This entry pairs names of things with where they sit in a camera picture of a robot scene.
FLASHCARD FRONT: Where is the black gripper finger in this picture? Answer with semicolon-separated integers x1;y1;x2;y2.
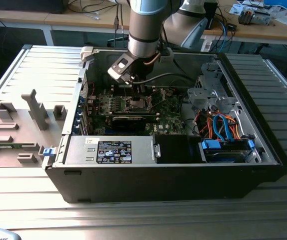
132;83;147;108

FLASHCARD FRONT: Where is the metal socket cover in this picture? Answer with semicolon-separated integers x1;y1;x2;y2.
145;88;172;113

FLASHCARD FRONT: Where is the CPU socket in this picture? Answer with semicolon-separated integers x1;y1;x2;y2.
126;95;155;113

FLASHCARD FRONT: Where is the metal CPU cooler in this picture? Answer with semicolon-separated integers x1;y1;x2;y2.
237;6;256;26

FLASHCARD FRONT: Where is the black graphics card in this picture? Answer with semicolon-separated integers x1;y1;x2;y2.
110;115;147;133

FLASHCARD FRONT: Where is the green motherboard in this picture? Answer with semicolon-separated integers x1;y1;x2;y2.
87;87;188;137

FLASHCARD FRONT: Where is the beige case latch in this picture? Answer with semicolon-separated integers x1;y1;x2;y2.
80;46;101;63

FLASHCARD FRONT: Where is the metal drive cage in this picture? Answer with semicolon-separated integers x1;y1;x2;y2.
186;61;246;118

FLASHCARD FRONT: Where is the black plastic shroud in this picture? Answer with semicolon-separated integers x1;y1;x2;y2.
155;134;202;165

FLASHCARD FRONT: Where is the grey power supply unit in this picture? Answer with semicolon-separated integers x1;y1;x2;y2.
63;135;162;166

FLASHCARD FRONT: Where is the black PC case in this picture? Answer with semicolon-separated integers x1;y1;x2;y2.
41;45;287;205

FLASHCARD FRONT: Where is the hard disk in blue carrier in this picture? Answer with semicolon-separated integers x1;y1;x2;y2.
197;138;256;164

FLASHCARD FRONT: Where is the blue case latch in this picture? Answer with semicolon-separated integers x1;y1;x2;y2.
43;147;56;158

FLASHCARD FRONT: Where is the grey parts rack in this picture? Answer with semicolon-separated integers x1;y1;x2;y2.
0;88;68;168

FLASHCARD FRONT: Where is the black monitor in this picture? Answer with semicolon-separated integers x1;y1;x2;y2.
0;0;66;15

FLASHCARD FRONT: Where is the wooden desk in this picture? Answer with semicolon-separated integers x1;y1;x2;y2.
0;0;287;47

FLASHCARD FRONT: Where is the green RAM stick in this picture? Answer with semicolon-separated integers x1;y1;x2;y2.
0;142;18;150

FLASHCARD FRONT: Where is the blue box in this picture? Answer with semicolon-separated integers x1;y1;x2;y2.
263;0;287;10

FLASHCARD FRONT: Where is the black camera cable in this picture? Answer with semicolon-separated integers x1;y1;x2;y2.
132;72;197;85

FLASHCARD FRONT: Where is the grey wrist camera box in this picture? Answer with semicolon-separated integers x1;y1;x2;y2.
159;48;175;63
107;51;137;82

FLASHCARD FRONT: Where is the blue data wire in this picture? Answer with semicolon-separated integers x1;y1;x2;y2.
212;113;236;142

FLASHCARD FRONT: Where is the orange wire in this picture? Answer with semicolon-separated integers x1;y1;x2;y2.
229;116;243;142

